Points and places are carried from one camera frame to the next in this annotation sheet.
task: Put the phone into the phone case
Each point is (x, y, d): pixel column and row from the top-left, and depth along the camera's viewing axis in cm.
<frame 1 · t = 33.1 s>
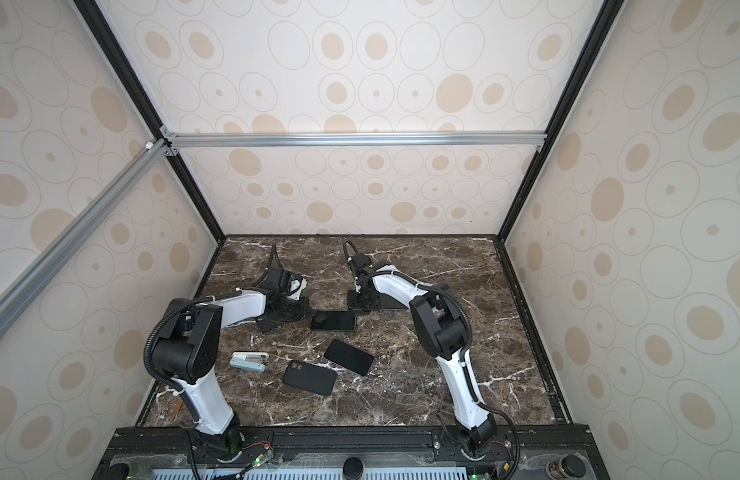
left hand: (321, 307, 96), fingers closed
right hand: (353, 313, 98), fingers closed
silver-edged black phone: (333, 320, 102), on the table
black phone with pink case: (349, 356, 90), on the table
light blue stapler: (255, 361, 89), on the table

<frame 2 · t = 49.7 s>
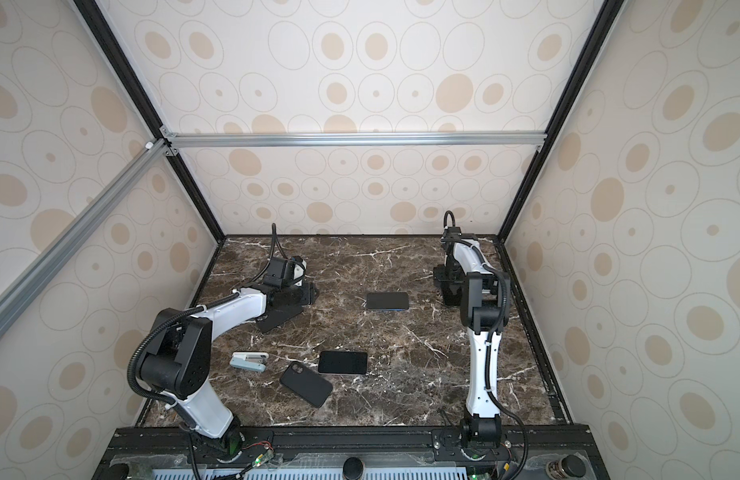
left hand: (319, 286, 94), fingers open
right hand: (452, 282, 106), fingers open
black phone with pink case: (342, 362, 89), on the table
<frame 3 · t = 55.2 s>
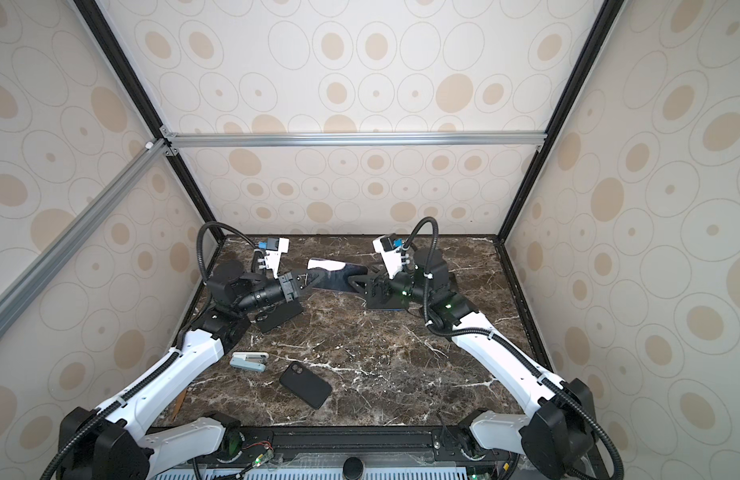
left hand: (327, 278, 65), fingers closed
right hand: (360, 274, 71), fingers open
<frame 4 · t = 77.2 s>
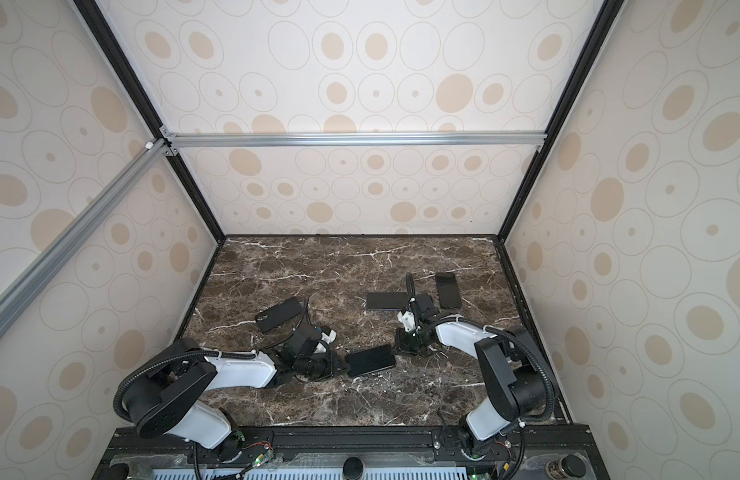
left hand: (356, 371, 84), fingers closed
right hand: (392, 353, 90), fingers closed
black phone with pink case: (369, 360, 90), on the table
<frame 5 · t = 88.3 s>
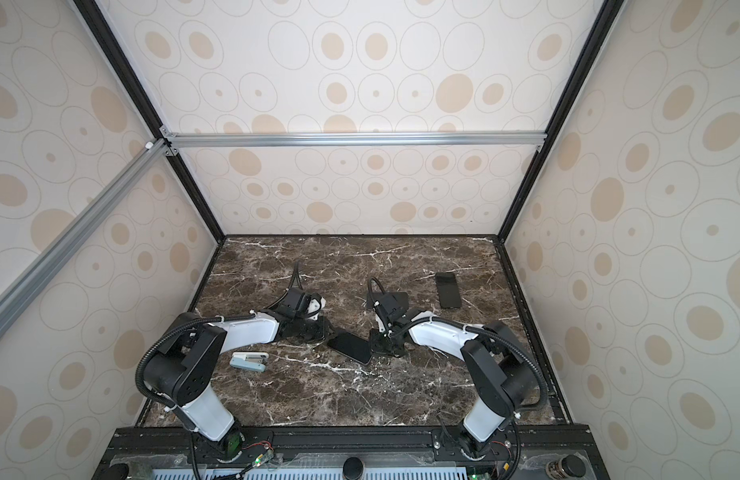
left hand: (343, 330, 91), fingers open
right hand: (371, 351, 88), fingers closed
black phone with pink case: (354, 344, 92), on the table
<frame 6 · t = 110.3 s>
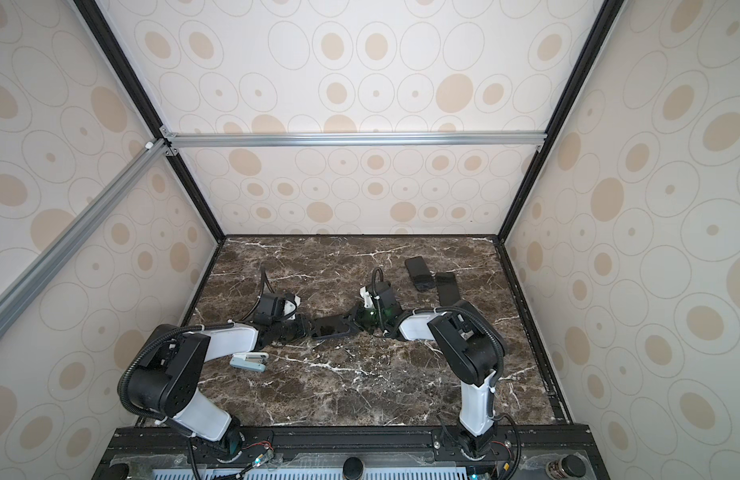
left hand: (325, 324, 91), fingers open
right hand: (339, 320, 91), fingers closed
black phone with pink case: (420, 274, 112), on the table
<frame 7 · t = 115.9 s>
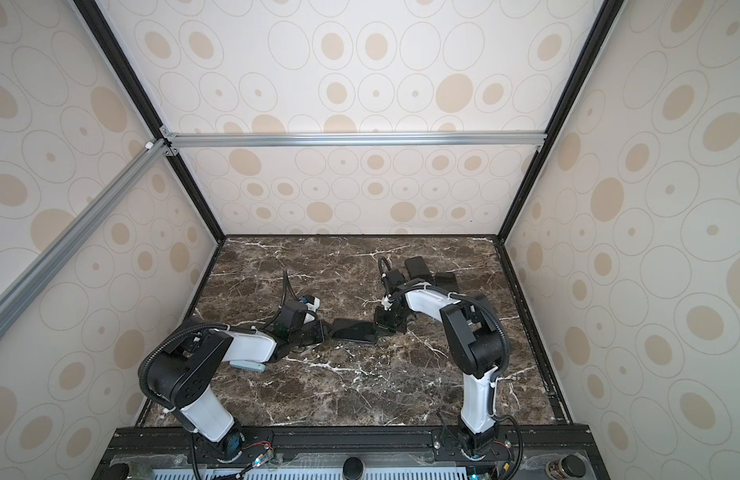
left hand: (343, 331, 92), fingers closed
right hand: (375, 337, 94), fingers closed
